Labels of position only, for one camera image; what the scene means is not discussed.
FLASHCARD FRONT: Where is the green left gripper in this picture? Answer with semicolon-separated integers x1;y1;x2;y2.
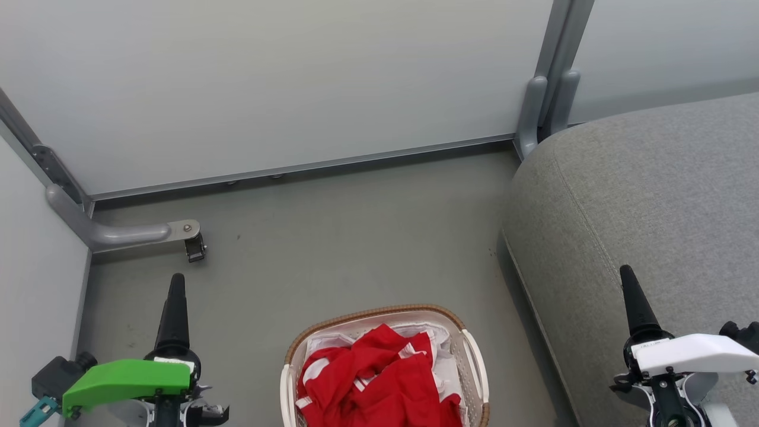
62;273;230;427

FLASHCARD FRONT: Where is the grey partition bottom rail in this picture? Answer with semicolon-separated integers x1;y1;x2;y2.
89;134;516;202

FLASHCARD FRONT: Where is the grey partition foot with caster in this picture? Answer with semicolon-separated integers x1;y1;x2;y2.
46;184;208;263

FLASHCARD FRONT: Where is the grey partition corner post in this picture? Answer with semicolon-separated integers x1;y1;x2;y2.
0;89;94;215

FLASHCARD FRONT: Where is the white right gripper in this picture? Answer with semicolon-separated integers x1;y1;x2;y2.
611;265;759;427

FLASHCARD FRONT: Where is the grey fabric sofa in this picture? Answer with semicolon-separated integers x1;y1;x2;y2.
501;92;759;427

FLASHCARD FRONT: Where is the grey partition post double foot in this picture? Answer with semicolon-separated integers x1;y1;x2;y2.
514;0;595;161

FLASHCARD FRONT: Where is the teal cable connector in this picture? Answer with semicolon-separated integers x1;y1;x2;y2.
20;396;60;427

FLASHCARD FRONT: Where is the red and white garment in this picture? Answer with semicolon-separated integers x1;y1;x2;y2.
295;324;464;427

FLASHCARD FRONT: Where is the white laundry basket brown rim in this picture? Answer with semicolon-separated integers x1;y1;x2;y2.
280;304;491;427

